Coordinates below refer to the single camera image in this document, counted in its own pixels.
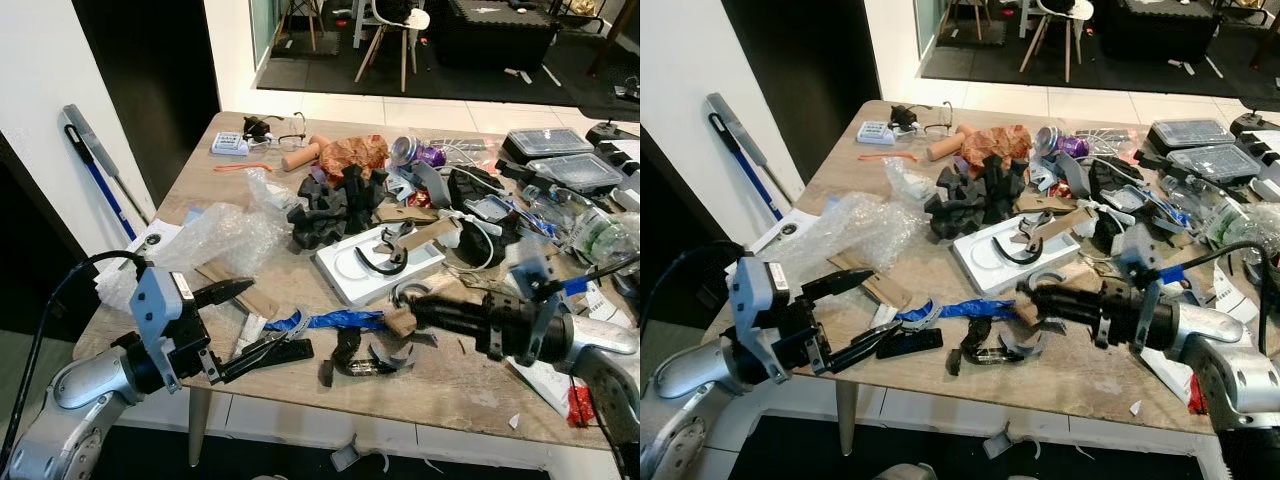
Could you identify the white wooden-legged chair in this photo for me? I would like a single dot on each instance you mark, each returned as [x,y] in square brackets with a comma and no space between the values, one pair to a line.
[395,25]
[1060,20]

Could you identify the clear bubble wrap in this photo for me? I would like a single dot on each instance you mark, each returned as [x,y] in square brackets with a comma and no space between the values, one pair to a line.
[860,225]
[215,235]

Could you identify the black curved hook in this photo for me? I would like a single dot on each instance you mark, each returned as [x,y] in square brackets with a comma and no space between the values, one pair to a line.
[385,266]
[1020,256]

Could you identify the red snack packet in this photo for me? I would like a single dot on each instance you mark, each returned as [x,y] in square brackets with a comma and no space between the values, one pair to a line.
[580,408]
[1197,393]

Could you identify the white moulded tray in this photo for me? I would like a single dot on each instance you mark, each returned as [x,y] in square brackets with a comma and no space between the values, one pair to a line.
[1010,270]
[375,280]

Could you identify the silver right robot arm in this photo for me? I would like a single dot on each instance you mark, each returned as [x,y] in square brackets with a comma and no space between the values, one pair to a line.
[1225,345]
[600,360]

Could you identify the grey plastic scrap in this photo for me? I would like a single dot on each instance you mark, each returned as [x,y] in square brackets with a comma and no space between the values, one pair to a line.
[1000,442]
[346,455]

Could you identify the large black box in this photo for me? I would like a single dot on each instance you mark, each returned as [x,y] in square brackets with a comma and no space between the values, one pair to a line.
[1155,30]
[495,35]

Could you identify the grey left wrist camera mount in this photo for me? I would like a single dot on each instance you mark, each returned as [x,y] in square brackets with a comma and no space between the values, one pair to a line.
[752,290]
[155,300]

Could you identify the crumpled orange-brown paper bag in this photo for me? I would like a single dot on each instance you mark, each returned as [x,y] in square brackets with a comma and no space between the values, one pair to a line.
[352,158]
[998,147]

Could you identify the grey metal table leg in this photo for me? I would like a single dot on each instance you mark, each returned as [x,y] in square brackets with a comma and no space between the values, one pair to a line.
[848,420]
[198,425]

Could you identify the orange plastic strip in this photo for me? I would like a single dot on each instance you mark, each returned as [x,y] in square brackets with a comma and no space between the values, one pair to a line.
[240,167]
[890,156]

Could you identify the thin-framed glasses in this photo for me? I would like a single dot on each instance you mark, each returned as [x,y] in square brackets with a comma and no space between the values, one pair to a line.
[940,124]
[292,138]

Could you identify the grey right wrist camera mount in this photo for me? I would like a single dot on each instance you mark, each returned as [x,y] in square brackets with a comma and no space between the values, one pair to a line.
[540,300]
[1150,290]

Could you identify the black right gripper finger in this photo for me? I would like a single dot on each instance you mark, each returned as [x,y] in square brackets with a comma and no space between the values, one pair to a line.
[1065,294]
[1072,317]
[458,332]
[450,308]

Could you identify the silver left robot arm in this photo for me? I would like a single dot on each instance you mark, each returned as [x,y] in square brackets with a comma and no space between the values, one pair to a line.
[690,385]
[70,400]

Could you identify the small black gadget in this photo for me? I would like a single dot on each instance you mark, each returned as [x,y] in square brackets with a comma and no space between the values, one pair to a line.
[257,127]
[904,116]

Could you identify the black clear-lidded food container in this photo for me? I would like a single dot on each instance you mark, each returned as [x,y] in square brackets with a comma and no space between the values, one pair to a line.
[547,143]
[1190,134]
[1215,163]
[578,172]

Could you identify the black controller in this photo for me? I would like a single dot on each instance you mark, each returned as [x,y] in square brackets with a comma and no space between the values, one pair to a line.
[612,132]
[1256,122]

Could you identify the dark wooden-legged chair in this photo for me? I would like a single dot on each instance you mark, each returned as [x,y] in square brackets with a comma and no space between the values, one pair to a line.
[298,20]
[960,15]

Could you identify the clear green-labelled plastic bottle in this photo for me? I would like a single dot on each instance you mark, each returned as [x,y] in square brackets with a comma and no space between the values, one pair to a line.
[600,235]
[1235,220]

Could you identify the small brown cardboard scrap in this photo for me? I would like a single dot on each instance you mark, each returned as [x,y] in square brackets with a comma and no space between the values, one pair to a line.
[399,321]

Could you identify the blue plastic strip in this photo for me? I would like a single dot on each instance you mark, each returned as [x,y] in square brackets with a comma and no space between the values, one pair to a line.
[335,320]
[965,309]

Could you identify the tan cylinder roll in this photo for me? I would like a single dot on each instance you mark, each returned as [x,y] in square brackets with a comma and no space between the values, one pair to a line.
[948,145]
[302,155]

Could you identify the black foam toothed pieces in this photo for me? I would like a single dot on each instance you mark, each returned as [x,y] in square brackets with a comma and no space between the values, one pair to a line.
[975,200]
[335,210]

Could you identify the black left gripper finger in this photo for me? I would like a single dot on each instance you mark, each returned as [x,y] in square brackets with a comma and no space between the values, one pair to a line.
[832,284]
[225,292]
[265,355]
[885,345]

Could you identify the tan cardboard cutout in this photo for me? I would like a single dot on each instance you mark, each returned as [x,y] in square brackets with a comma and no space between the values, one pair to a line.
[1062,222]
[428,232]

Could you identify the long brown cardboard strip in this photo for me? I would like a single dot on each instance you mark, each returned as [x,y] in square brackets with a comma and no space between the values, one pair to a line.
[885,288]
[245,298]

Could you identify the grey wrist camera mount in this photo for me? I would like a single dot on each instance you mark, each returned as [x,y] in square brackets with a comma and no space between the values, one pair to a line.
[155,300]
[540,300]
[1150,290]
[752,290]

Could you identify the purple drink can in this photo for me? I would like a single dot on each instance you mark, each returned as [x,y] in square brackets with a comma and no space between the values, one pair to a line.
[420,153]
[1062,143]

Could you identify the black rounded shell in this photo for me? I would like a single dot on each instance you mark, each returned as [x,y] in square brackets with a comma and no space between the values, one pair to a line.
[475,190]
[1115,180]

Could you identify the small white blue-labelled box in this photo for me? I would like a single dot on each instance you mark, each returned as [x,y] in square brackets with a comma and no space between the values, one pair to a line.
[875,133]
[229,144]

